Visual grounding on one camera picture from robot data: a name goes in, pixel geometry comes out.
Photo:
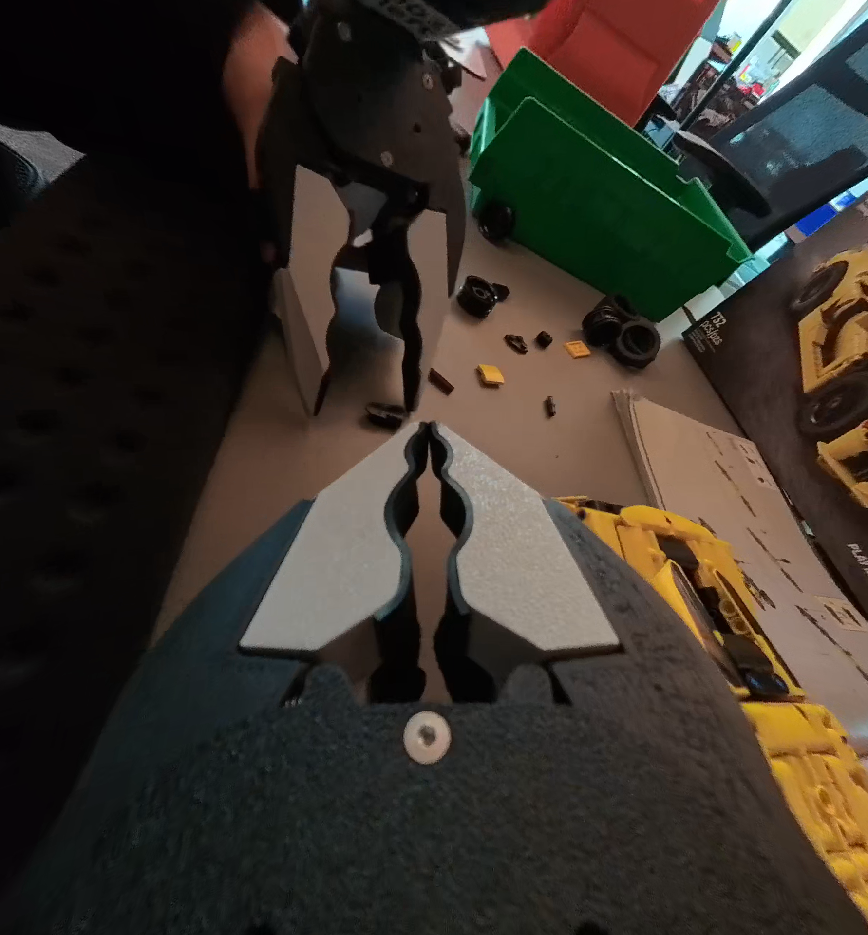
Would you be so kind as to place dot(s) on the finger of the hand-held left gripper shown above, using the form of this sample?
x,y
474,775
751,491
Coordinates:
x,y
306,292
430,292

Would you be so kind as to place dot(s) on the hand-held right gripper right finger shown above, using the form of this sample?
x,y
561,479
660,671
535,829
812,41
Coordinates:
x,y
536,577

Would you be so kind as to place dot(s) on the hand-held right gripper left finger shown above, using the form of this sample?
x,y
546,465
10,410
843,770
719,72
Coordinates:
x,y
324,577

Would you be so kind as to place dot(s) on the black curved slope brick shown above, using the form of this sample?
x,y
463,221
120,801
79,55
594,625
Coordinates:
x,y
386,415

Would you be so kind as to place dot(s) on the yellow toy brick car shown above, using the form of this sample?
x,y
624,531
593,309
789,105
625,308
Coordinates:
x,y
792,767

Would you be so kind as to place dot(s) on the person's left forearm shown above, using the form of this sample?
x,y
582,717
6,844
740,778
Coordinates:
x,y
112,58

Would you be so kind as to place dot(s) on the grey desk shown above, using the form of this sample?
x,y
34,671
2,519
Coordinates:
x,y
536,453

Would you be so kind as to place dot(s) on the person's left hand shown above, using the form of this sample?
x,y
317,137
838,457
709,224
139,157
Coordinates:
x,y
251,73

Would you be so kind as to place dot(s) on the black toy tire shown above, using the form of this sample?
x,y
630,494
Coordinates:
x,y
637,343
476,296
496,223
602,321

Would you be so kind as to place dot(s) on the pile of black yellow bricks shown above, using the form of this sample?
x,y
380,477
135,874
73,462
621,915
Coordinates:
x,y
489,375

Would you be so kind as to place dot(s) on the green plastic bin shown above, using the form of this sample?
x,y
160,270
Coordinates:
x,y
587,204

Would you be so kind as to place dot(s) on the building instruction booklet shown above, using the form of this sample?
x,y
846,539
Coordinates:
x,y
697,467

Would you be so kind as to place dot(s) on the red plastic bin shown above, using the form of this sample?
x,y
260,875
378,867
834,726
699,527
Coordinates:
x,y
624,44

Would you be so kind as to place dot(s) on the toy car set box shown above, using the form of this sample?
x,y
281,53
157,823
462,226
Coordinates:
x,y
755,350

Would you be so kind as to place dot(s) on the black mesh office chair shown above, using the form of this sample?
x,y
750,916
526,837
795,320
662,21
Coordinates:
x,y
806,131

